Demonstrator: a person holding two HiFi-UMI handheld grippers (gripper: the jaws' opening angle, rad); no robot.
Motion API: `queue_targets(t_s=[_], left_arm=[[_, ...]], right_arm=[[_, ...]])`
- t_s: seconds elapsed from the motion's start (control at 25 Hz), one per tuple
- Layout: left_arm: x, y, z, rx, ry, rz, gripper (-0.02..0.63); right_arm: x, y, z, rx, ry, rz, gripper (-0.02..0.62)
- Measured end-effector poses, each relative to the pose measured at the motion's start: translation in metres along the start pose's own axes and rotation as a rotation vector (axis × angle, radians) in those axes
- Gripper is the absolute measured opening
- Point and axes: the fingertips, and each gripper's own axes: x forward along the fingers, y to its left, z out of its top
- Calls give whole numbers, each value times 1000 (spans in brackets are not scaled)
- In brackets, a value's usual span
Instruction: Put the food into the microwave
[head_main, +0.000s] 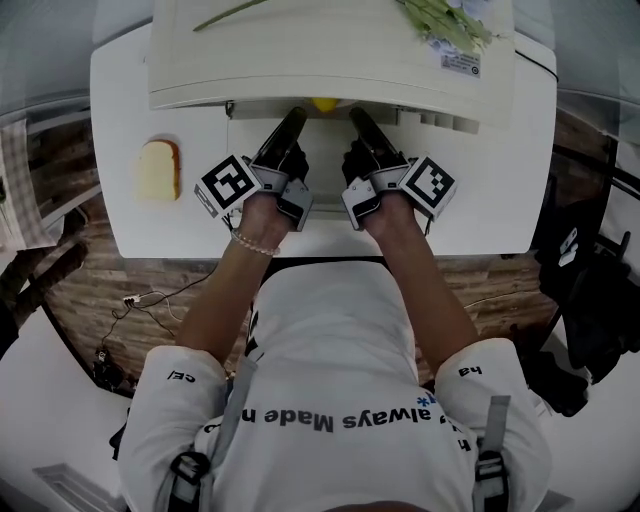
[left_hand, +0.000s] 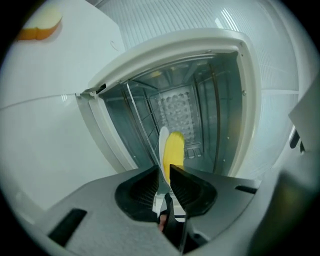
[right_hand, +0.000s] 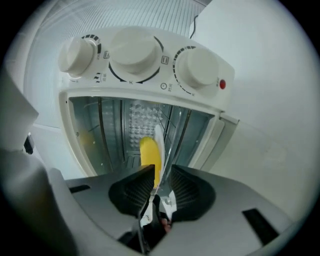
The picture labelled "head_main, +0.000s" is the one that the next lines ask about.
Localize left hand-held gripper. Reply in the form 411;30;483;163
193;106;315;232

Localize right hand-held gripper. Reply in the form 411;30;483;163
341;106;459;232

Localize white microwave oven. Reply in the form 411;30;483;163
146;0;519;211

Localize person's right forearm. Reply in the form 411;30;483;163
362;197;481;376

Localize person's left forearm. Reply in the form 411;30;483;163
174;192;296;369

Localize white desk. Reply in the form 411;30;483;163
89;22;559;260

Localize yellow bread slice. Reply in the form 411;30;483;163
133;138;182;203

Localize artificial flower bouquet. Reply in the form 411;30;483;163
192;0;496;56

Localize person's white printed shirt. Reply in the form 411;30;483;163
117;259;551;512

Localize small checkered side table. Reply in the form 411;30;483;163
0;109;101;251

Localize black framed whiteboard stand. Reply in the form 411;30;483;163
549;134;640;201

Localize checkered tablecloth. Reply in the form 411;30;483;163
0;118;59;251

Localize black office chair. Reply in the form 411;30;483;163
532;199;640;386

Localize black electronics box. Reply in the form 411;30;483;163
91;347;139;399

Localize beaded bracelet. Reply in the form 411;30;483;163
229;228;282;258

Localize thin black cable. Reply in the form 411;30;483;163
514;47;560;84

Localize black floor cable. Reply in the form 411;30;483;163
99;262;221;351

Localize grey left shoulder strap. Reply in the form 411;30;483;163
167;354;259;512

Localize grey shoulder strap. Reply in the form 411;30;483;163
472;394;511;512
167;354;259;512

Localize grey right shoulder strap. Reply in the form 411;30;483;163
472;394;511;512

